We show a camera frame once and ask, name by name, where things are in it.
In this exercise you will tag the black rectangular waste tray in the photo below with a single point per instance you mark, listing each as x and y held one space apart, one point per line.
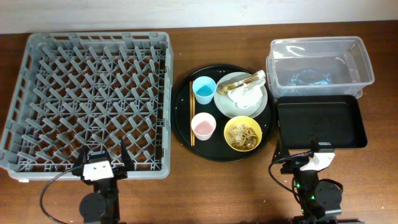
330 121

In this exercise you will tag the pink plastic cup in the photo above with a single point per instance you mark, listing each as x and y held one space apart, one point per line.
203 126

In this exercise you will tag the peanut shells and rice scraps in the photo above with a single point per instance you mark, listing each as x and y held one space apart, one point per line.
242 137

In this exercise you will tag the yellow bowl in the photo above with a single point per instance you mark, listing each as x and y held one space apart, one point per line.
243 120

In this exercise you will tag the grey round plate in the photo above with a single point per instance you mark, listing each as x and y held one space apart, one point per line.
229 108

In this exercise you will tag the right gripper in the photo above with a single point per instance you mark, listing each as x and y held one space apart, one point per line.
293 164

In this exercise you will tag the clear plastic waste bin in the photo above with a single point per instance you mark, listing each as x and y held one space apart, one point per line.
318 66

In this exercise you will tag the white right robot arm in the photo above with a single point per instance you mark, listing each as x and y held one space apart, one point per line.
319 199

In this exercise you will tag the white napkin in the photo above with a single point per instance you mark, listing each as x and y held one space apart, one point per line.
247 95

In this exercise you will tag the blue plastic cup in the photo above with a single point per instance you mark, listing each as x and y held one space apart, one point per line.
204 89

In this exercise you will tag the grey plastic dishwasher rack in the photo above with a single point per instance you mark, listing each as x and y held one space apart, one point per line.
93 89

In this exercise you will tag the round black serving tray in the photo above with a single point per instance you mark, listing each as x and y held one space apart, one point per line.
215 148

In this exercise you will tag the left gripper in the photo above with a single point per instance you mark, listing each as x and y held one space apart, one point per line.
120 172

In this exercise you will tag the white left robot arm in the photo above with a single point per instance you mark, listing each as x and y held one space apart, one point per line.
102 205

